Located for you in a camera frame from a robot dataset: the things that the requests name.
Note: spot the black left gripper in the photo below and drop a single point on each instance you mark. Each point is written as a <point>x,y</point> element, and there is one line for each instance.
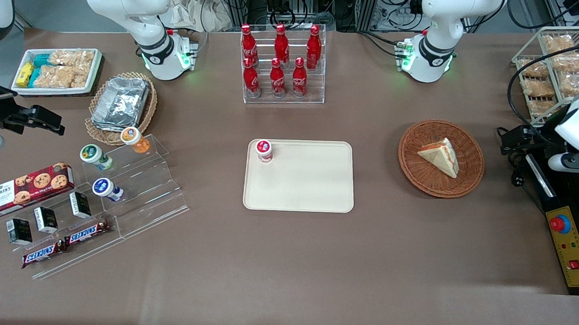
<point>539,139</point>

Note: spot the round brown wicker basket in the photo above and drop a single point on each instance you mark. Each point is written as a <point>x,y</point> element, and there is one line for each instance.
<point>416,173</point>

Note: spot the beige plastic serving tray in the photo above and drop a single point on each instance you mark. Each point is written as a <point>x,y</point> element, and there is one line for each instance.
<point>308,183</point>

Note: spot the yellow snack packet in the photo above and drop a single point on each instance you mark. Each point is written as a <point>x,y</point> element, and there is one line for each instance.
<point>25,74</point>

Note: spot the clear acrylic bottle rack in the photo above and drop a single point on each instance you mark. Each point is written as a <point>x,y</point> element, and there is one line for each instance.
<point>317,88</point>

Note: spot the green-lidded yogurt cup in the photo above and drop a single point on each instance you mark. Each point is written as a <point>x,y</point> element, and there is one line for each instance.
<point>93,155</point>

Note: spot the stack of foil containers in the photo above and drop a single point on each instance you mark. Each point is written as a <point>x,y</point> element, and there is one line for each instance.
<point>121,101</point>

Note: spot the beige cloth bag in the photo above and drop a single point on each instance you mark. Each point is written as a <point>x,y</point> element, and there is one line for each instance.
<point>198,9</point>

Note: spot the oval light wicker basket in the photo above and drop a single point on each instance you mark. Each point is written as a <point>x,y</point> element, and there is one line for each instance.
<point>145,117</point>

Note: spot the clear acrylic step stand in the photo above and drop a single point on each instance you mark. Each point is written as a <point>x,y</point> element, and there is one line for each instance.
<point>85,253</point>
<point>151,186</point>

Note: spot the yellow emergency stop control box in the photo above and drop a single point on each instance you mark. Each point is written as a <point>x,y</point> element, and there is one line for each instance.
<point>571,253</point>

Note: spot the small black carton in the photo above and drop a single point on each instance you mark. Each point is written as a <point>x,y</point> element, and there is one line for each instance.
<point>80,205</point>
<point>46,220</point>
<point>20,231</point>

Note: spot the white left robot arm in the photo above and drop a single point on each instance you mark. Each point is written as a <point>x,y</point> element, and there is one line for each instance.
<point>437,22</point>

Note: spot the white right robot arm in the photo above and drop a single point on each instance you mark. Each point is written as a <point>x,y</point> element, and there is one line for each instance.
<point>130,9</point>

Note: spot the white rectangular snack tray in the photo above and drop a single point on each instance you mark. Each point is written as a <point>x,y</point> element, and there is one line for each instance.
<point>53,91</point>

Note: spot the black appliance housing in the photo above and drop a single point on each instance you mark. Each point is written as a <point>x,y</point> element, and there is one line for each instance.
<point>564,191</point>

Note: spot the red Walkers cookie box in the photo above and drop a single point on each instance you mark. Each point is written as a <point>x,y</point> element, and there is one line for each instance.
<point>24,190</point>

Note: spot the red-lidded yogurt cup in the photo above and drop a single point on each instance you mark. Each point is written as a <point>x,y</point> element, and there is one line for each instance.
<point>264,150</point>

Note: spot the rice cracker snack pack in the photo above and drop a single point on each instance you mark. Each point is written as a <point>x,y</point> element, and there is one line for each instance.
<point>58,76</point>
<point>74,58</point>

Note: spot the clear bagged cracker pack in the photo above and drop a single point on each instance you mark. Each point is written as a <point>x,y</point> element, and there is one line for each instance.
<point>537,88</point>
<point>576,84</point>
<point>533,68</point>
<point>570,62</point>
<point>541,106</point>
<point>558,44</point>

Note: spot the aluminium profile frame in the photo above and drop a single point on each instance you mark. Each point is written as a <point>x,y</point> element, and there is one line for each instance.
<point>301,4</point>

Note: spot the Snickers chocolate bar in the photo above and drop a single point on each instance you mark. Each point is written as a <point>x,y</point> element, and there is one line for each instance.
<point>43,254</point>
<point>87,233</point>

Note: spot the triangular sandwich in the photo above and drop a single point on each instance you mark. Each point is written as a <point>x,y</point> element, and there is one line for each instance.
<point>441,157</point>

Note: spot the orange-lidded yogurt cup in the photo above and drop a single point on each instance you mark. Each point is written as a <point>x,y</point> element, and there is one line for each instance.
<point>133,138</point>

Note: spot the blue snack packet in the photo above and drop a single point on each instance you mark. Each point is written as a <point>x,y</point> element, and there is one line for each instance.
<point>42,60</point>
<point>34,77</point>

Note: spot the blue-lidded yogurt cup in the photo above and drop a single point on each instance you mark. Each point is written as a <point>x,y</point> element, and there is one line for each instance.
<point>105,188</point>

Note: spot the red cola bottle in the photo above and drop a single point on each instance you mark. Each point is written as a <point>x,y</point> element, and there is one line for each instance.
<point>299,80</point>
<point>277,81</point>
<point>281,45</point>
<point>251,80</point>
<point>248,46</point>
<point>314,46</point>

